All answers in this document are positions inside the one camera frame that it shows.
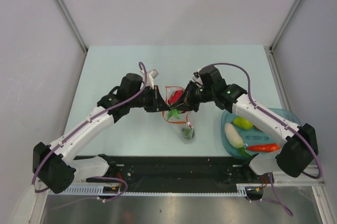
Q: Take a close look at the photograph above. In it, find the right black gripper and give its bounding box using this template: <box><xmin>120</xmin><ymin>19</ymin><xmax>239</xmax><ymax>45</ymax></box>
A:
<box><xmin>170</xmin><ymin>81</ymin><xmax>214</xmax><ymax>113</ymax></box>

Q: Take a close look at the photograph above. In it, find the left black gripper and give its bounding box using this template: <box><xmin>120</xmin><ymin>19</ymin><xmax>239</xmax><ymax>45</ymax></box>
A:
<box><xmin>129</xmin><ymin>85</ymin><xmax>170</xmax><ymax>113</ymax></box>

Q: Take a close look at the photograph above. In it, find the red fake pepper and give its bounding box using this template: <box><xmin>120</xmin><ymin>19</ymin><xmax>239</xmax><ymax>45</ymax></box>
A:
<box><xmin>166</xmin><ymin>90</ymin><xmax>186</xmax><ymax>120</ymax></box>

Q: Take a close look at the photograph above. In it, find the clear orange zip top bag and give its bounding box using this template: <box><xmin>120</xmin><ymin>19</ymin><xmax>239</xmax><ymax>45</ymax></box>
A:
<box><xmin>162</xmin><ymin>86</ymin><xmax>195</xmax><ymax>142</ymax></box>

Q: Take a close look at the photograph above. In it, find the dark fake eggplant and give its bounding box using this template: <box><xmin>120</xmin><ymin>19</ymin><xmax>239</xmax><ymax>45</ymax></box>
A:
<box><xmin>181</xmin><ymin>127</ymin><xmax>195</xmax><ymax>140</ymax></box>

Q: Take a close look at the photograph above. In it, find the green fake pear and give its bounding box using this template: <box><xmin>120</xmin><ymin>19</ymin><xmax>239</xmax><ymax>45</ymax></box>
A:
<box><xmin>232</xmin><ymin>117</ymin><xmax>254</xmax><ymax>130</ymax></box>

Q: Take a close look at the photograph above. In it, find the white fake daikon radish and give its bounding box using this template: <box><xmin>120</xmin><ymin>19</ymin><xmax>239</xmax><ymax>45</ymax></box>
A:
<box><xmin>224</xmin><ymin>123</ymin><xmax>251</xmax><ymax>158</ymax></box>

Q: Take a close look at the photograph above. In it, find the orange fake carrot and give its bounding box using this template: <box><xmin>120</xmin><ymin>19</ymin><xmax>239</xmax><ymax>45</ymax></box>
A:
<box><xmin>246</xmin><ymin>144</ymin><xmax>281</xmax><ymax>152</ymax></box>

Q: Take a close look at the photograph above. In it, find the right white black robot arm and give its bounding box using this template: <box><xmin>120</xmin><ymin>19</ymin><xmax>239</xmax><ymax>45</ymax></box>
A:
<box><xmin>170</xmin><ymin>64</ymin><xmax>318</xmax><ymax>182</ymax></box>

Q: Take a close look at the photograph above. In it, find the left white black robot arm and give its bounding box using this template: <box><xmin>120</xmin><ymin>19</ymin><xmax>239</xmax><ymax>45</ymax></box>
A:
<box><xmin>32</xmin><ymin>69</ymin><xmax>168</xmax><ymax>194</ymax></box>

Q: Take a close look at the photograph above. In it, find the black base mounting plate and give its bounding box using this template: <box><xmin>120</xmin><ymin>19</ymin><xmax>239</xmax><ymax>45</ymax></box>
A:
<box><xmin>103</xmin><ymin>156</ymin><xmax>270</xmax><ymax>194</ymax></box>

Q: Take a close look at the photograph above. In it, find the teal plastic container lid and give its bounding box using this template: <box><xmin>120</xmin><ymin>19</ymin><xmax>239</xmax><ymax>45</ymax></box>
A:
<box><xmin>221</xmin><ymin>108</ymin><xmax>302</xmax><ymax>159</ymax></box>

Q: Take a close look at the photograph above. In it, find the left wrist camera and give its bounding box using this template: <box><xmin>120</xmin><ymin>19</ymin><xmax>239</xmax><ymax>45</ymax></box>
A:
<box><xmin>147</xmin><ymin>69</ymin><xmax>158</xmax><ymax>79</ymax></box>

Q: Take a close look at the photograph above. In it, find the white slotted cable duct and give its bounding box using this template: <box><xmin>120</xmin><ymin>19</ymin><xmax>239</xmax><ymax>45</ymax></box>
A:
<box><xmin>63</xmin><ymin>183</ymin><xmax>248</xmax><ymax>196</ymax></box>

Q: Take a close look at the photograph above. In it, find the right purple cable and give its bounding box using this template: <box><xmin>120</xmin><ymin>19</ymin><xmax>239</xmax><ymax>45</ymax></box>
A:
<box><xmin>210</xmin><ymin>62</ymin><xmax>324</xmax><ymax>217</ymax></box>

